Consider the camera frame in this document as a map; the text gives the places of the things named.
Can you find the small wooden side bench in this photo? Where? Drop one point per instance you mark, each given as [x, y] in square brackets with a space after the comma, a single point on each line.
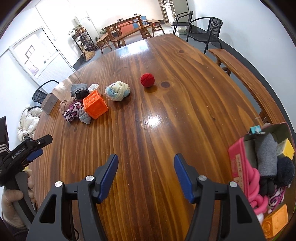
[103, 42]

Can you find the yellow foam block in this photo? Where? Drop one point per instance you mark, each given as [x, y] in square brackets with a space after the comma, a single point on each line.
[285, 149]

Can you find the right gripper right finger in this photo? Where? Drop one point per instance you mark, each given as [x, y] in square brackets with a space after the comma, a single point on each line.
[237, 220]

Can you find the navy grey sock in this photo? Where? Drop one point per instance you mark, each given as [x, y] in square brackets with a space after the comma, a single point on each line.
[285, 172]

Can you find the far black metal chair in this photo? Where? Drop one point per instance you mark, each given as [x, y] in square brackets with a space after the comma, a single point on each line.
[182, 20]

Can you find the red cardboard storage box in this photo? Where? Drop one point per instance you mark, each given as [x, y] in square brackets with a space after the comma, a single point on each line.
[242, 155]

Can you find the cream blue knotted cloth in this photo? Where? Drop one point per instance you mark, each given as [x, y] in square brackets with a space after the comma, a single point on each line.
[117, 91]

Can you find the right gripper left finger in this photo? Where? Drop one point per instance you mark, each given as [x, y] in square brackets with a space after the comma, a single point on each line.
[54, 219]

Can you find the white plastic cup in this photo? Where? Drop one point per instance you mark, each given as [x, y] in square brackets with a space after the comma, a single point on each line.
[93, 87]

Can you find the background wooden bench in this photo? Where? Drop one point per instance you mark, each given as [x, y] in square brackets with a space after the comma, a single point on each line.
[120, 40]

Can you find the tan knotted cloth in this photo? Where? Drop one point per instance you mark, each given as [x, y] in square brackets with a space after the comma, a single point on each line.
[66, 104]

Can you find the pink leopard sock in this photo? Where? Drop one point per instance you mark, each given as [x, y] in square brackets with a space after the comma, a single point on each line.
[73, 111]

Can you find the pink knotted rubber tube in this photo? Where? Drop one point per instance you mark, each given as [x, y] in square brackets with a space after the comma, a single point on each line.
[258, 203]

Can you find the wooden bench beside table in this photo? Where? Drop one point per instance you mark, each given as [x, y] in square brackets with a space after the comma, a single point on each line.
[270, 112]

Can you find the left black metal chair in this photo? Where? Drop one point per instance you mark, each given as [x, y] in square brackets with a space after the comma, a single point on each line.
[39, 96]

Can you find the small grey sock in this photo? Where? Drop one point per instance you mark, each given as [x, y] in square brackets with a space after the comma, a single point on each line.
[84, 117]

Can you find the wooden stool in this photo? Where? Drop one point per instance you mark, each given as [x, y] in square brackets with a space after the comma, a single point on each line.
[155, 25]

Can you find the teal binder clip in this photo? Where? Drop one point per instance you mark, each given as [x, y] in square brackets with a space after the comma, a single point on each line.
[256, 130]

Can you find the red yarn ball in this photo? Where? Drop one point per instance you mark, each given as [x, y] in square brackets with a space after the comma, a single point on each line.
[147, 80]

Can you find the light orange rubber cube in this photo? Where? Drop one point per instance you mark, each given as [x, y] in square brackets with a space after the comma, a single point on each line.
[275, 222]

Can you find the grey cardboard box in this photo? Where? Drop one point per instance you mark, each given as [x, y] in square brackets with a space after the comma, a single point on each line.
[48, 103]

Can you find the background wooden table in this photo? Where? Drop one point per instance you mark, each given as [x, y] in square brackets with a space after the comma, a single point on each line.
[124, 26]

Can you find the grey knit beanie bundle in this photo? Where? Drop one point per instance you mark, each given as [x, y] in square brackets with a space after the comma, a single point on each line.
[79, 91]

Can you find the dark orange rubber cube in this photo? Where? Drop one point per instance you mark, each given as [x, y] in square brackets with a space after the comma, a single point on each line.
[95, 105]

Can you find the white jacket on chair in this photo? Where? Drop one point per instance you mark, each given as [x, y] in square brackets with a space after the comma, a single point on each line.
[28, 122]

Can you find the black plant shelf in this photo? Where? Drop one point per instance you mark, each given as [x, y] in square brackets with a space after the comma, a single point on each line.
[83, 39]

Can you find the straw broom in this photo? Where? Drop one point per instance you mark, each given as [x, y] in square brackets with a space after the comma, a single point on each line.
[87, 54]

